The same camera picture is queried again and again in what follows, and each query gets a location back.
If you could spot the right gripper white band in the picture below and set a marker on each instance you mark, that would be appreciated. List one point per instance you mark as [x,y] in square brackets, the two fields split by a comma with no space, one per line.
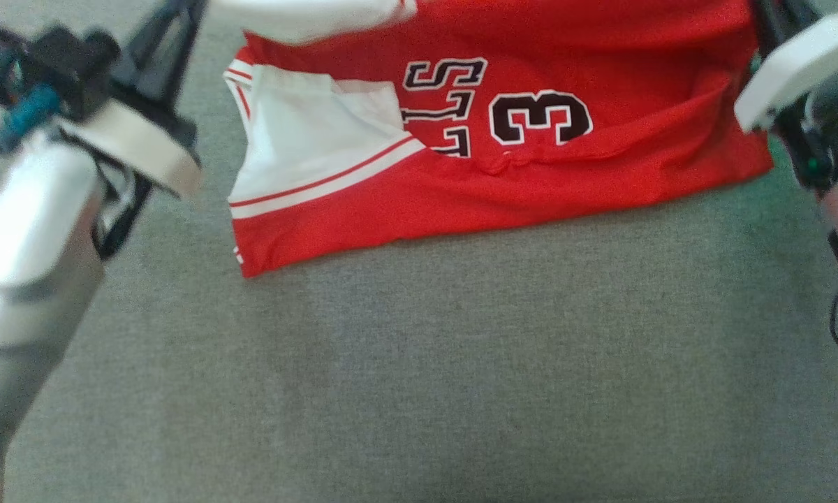
[789,66]

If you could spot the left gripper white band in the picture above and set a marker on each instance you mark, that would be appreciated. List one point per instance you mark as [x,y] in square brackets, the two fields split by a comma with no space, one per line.
[146,150]

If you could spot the red white Bulls jersey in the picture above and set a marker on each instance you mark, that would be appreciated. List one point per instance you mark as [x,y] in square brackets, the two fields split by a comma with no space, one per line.
[531,181]

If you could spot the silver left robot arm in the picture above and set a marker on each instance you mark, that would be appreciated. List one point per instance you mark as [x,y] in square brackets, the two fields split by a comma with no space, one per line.
[28,244]

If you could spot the grey fabric sofa ottoman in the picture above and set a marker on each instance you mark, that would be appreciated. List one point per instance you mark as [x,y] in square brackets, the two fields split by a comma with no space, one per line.
[461,384]

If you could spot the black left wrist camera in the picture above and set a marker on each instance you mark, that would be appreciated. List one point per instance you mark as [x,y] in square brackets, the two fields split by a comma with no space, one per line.
[63,66]

